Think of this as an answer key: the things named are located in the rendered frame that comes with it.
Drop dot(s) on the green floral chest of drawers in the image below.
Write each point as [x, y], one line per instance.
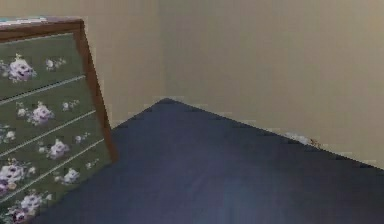
[50, 110]

